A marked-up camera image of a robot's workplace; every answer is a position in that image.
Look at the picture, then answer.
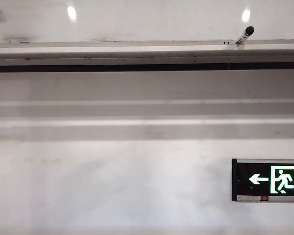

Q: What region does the grey metal whiteboard tray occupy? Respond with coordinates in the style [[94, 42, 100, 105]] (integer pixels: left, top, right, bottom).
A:
[[0, 38, 294, 73]]

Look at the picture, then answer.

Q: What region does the white glossy whiteboard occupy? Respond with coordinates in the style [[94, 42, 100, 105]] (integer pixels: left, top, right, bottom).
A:
[[0, 0, 294, 44]]

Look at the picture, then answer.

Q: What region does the black green emergency exit sign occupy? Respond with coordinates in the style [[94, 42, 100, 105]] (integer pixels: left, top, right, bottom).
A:
[[231, 158, 294, 203]]

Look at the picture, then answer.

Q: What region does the white marker with black cap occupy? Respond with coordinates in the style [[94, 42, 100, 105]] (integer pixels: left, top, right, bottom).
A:
[[235, 25, 255, 46]]

